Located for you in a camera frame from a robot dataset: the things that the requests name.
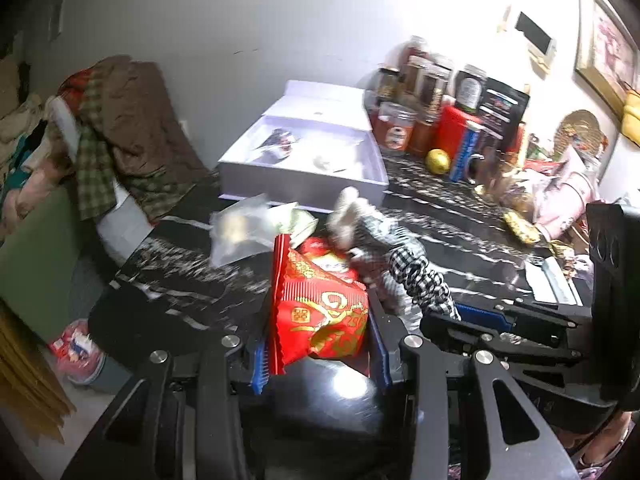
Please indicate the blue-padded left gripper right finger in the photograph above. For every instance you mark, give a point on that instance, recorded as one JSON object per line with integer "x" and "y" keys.
{"x": 467, "y": 410}

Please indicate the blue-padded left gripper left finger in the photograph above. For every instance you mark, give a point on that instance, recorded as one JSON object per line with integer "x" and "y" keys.
{"x": 140, "y": 434}

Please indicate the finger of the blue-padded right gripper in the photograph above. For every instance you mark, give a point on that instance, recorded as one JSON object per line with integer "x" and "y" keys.
{"x": 546, "y": 323}
{"x": 551, "y": 377}

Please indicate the black white gingham scrunchie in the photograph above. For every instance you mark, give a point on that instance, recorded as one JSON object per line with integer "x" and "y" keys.
{"x": 390, "y": 258}

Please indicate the red gold snack packet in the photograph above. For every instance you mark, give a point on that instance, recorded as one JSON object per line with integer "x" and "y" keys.
{"x": 313, "y": 312}

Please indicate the pink trash bin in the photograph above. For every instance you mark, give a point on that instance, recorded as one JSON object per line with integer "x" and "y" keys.
{"x": 82, "y": 363}

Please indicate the black printed snack bag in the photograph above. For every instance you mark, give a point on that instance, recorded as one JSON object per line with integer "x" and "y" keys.
{"x": 501, "y": 110}

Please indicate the blue white tube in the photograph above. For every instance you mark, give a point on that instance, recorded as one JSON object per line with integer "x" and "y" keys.
{"x": 465, "y": 150}

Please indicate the large framed picture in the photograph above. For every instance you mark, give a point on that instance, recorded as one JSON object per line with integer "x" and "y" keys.
{"x": 606, "y": 57}

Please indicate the yellow lemon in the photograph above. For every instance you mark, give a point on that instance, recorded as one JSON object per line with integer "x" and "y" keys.
{"x": 437, "y": 161}

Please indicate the red plastic bottle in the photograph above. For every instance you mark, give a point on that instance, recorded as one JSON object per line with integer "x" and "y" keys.
{"x": 450, "y": 130}

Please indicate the clear bag with snacks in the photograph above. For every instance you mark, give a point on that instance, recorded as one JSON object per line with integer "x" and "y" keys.
{"x": 250, "y": 226}

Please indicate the dark jar white label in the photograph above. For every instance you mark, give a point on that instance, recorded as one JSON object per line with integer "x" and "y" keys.
{"x": 468, "y": 88}

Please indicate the green storage box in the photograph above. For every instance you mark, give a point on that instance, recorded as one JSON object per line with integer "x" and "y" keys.
{"x": 38, "y": 261}

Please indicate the clear jar orange label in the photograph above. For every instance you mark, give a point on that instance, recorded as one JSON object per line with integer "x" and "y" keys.
{"x": 394, "y": 126}

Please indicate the tall clear jar dark snacks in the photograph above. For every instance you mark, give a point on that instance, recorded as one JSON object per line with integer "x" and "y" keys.
{"x": 434, "y": 86}

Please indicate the green plaid cloth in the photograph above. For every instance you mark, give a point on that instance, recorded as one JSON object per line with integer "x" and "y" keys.
{"x": 97, "y": 173}

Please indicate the tall clear jar brown contents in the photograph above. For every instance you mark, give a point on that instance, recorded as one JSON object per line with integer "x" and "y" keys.
{"x": 415, "y": 68}

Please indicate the white flower in clear bag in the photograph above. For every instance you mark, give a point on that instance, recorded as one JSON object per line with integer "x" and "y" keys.
{"x": 332, "y": 162}

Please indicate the tall jar red contents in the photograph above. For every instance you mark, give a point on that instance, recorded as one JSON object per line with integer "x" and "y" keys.
{"x": 414, "y": 47}

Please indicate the small jar with nuts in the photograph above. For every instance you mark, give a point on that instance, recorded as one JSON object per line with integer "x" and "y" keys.
{"x": 386, "y": 83}

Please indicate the white open gift box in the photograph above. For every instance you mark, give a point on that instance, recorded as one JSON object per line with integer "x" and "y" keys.
{"x": 323, "y": 118}

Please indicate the brown quilted blanket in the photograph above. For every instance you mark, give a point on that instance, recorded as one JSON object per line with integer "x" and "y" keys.
{"x": 140, "y": 123}

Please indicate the silver purple snack packet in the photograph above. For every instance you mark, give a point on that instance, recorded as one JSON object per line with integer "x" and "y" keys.
{"x": 278, "y": 146}

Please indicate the small wooden picture frame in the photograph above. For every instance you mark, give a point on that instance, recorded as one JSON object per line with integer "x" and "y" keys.
{"x": 541, "y": 47}

